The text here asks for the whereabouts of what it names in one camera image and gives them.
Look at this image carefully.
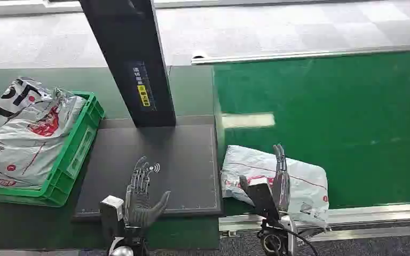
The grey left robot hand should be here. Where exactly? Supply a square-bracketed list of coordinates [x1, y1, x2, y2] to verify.
[124, 156, 172, 229]

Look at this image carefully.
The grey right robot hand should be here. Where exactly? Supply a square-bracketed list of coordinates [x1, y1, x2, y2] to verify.
[239, 143, 291, 213]

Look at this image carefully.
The grey parcel bag red line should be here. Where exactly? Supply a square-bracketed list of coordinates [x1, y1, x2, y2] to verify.
[220, 145, 330, 229]

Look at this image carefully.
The dark weighing platform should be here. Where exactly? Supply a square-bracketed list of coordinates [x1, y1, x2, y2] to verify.
[72, 123, 224, 220]

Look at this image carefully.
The green conveyor belt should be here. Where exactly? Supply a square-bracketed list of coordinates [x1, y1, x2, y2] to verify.
[212, 49, 410, 214]

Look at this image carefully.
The green plastic crate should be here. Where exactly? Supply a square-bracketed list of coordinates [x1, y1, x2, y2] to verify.
[0, 91, 106, 208]

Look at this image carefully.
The yellow warning label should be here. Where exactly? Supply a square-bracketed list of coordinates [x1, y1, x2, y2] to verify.
[137, 84, 152, 108]

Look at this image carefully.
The grey parcel bag red print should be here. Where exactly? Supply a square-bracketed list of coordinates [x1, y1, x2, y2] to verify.
[0, 88, 88, 188]

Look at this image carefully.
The grey parcel bag black print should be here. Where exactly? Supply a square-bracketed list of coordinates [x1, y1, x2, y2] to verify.
[0, 77, 56, 142]

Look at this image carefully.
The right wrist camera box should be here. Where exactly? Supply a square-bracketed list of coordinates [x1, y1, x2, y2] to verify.
[247, 177, 281, 221]

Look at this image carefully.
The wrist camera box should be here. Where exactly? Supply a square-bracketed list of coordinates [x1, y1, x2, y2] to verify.
[100, 195, 127, 245]
[247, 177, 281, 221]

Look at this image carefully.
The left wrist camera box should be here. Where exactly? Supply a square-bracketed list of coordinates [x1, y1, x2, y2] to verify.
[100, 195, 127, 245]

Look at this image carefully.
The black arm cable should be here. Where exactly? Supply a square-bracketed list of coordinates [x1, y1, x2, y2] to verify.
[283, 226, 320, 256]

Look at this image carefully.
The wide aluminium conveyor rail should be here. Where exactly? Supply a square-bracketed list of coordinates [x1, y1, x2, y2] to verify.
[218, 203, 410, 243]

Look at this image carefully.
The thin aluminium conveyor rail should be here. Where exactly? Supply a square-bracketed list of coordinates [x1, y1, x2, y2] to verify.
[191, 44, 410, 66]

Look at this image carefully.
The black scanner post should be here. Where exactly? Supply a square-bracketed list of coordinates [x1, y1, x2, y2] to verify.
[78, 0, 177, 128]

